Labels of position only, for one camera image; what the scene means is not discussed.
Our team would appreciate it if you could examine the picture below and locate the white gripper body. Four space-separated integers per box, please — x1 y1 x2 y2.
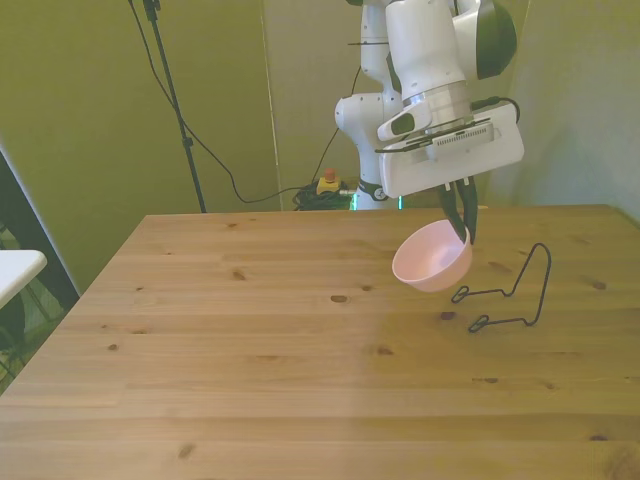
378 103 525 198

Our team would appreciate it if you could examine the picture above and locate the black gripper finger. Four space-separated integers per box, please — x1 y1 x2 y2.
456 178 482 247
439 183 469 239

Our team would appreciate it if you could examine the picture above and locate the pink plastic bowl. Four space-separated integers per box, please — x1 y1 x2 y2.
391 219 474 295

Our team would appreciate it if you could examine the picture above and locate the yellow emergency stop button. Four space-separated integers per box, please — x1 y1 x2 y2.
317 168 343 198

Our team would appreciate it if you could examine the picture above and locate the black tripod stand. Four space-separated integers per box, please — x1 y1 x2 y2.
141 0 208 214

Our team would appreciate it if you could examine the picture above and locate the black slanted panel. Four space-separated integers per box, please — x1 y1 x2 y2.
0 132 82 321

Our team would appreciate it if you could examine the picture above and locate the white side table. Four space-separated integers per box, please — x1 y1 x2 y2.
0 248 49 312

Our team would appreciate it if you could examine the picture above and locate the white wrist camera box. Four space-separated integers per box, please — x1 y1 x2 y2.
405 119 501 162

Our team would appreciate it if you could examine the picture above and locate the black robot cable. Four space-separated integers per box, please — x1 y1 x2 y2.
469 94 523 125

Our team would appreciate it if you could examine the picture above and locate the black wire bowl stand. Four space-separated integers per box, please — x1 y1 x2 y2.
450 242 553 334

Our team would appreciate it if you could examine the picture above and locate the green coiled cable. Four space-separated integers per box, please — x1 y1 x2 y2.
291 184 358 213

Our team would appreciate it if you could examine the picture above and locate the long black tripod cable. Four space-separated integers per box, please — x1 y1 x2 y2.
126 0 362 205

